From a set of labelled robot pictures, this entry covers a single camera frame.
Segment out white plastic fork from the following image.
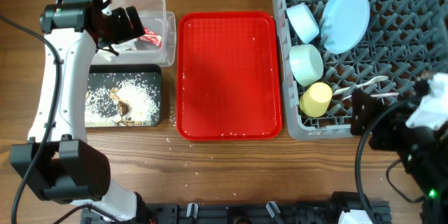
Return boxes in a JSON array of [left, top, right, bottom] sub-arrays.
[[342, 92, 400, 101]]

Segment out red snack wrapper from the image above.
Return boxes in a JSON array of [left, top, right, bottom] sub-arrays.
[[138, 28, 162, 48]]

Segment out white plastic spoon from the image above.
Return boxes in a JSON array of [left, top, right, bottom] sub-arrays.
[[333, 76, 389, 95]]

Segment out yellow plastic cup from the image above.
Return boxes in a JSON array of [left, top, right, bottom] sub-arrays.
[[299, 82, 333, 118]]

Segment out rice and food leftovers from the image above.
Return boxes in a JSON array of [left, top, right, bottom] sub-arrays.
[[85, 73, 161, 127]]

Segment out mint green bowl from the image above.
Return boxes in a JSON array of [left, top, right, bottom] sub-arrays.
[[290, 44, 323, 87]]

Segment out light blue plate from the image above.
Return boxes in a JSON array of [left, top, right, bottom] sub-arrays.
[[321, 0, 370, 54]]

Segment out light blue bowl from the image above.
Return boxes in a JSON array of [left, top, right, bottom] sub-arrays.
[[286, 3, 320, 44]]

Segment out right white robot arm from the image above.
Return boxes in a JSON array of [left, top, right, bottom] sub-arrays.
[[351, 89, 447, 223]]

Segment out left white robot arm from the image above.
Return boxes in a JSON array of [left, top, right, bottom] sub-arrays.
[[10, 0, 155, 223]]

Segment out clear plastic waste bin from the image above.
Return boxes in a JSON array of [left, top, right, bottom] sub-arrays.
[[92, 0, 176, 67]]

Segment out black food waste tray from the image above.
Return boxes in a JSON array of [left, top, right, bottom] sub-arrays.
[[85, 64, 164, 128]]

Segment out grey dishwasher rack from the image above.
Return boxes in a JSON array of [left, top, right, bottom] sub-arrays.
[[272, 0, 447, 140]]

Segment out red serving tray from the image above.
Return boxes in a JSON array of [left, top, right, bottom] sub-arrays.
[[176, 10, 283, 141]]

